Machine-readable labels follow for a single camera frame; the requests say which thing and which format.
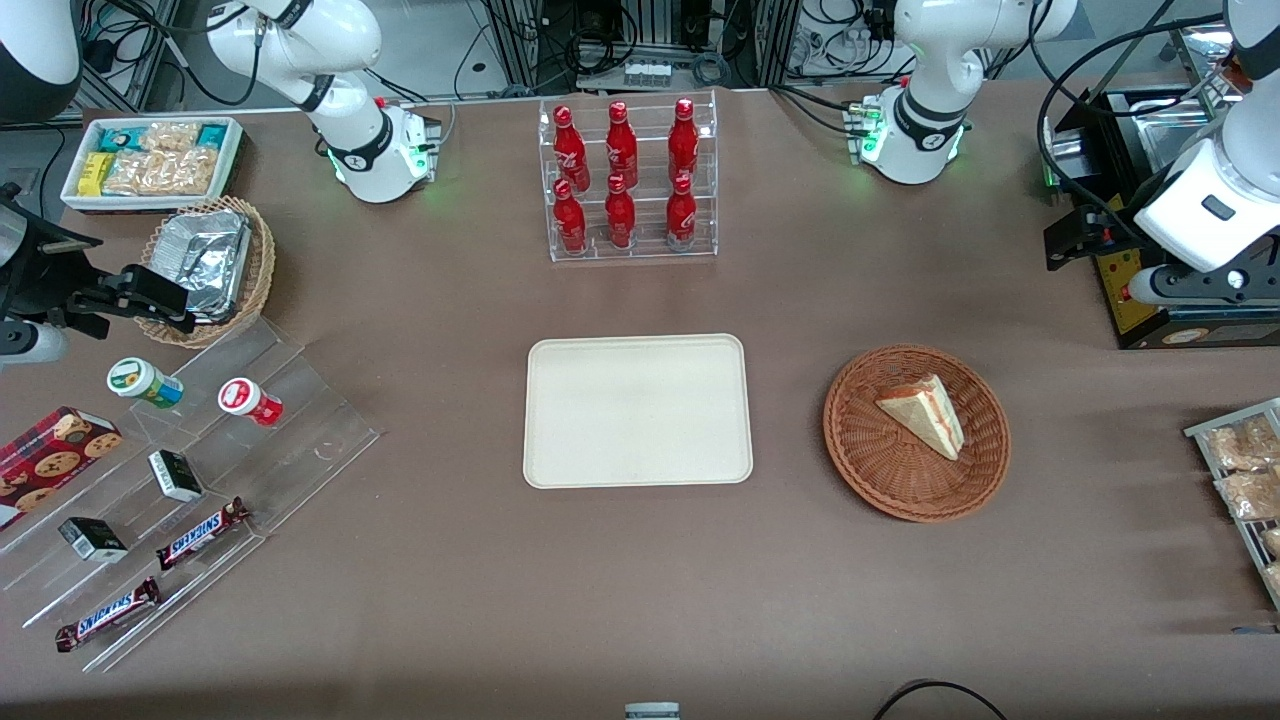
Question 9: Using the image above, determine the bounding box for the aluminium foil container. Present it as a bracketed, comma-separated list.
[149, 209, 252, 323]

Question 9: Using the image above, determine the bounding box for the white plastic snack bin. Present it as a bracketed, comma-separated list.
[59, 116, 245, 214]

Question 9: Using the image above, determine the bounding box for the red chocolate cookie box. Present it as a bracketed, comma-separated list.
[0, 405, 124, 532]

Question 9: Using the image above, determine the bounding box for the triangular sandwich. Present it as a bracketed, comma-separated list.
[875, 374, 966, 462]

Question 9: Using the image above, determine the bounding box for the tan wicker basket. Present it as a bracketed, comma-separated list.
[132, 195, 277, 350]

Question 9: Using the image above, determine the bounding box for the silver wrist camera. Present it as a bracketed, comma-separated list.
[1128, 265, 1197, 307]
[0, 320, 68, 367]

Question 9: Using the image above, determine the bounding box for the black food warmer appliance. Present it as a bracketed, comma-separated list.
[1038, 18, 1280, 352]

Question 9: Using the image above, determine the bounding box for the clear acrylic stepped display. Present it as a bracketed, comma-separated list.
[0, 314, 383, 674]

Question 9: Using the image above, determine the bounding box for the aluminium frame rack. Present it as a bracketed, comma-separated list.
[498, 0, 803, 93]

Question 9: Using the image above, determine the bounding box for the cream rectangular tray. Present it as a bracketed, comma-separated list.
[523, 334, 754, 490]

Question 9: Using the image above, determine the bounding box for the red drink bottle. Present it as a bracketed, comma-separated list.
[667, 97, 700, 185]
[552, 178, 589, 254]
[665, 174, 698, 247]
[604, 100, 640, 188]
[552, 105, 590, 193]
[604, 175, 638, 250]

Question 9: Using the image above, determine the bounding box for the clear pastry bag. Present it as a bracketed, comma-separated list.
[1214, 469, 1280, 522]
[1204, 414, 1280, 472]

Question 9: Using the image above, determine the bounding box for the brown round wicker basket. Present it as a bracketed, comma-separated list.
[822, 344, 1012, 524]

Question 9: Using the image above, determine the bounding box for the grey wire rack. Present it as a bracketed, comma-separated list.
[1184, 397, 1280, 612]

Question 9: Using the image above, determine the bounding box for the steel food pan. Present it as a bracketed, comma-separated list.
[1128, 97, 1235, 179]

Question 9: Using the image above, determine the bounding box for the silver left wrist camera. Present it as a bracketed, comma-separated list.
[1128, 265, 1197, 307]

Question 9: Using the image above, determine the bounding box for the small black carton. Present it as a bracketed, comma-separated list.
[57, 516, 130, 564]
[147, 449, 205, 504]

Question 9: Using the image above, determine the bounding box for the red lid cup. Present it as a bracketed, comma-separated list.
[217, 377, 285, 429]

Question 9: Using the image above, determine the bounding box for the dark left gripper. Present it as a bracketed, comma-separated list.
[1044, 194, 1280, 304]

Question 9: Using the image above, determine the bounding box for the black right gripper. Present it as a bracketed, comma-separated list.
[0, 188, 197, 339]

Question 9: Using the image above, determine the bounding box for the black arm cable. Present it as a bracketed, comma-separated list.
[1034, 0, 1237, 251]

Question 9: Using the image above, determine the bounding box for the black table cable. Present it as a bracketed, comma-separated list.
[872, 679, 1011, 720]

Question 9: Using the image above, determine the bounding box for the green lid cup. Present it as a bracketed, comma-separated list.
[106, 356, 185, 410]

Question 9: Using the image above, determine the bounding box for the clear acrylic bottle rack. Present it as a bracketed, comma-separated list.
[537, 89, 720, 264]

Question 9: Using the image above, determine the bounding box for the clear cracker bag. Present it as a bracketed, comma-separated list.
[104, 147, 220, 197]
[139, 121, 202, 154]

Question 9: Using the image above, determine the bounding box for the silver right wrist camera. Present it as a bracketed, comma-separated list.
[0, 320, 68, 367]

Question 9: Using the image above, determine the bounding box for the brown Snickers bar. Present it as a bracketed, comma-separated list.
[154, 496, 252, 572]
[54, 576, 164, 654]

